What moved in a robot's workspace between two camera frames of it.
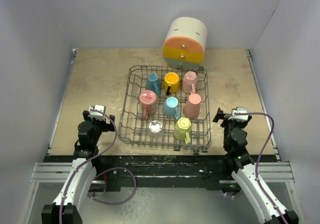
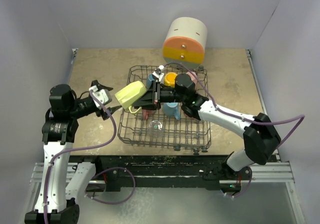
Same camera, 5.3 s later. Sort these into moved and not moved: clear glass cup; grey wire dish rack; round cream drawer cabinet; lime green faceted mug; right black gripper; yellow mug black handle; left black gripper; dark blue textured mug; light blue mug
Moved: left black gripper; lime green faceted mug; right black gripper
Not moved: light blue mug; grey wire dish rack; round cream drawer cabinet; clear glass cup; dark blue textured mug; yellow mug black handle
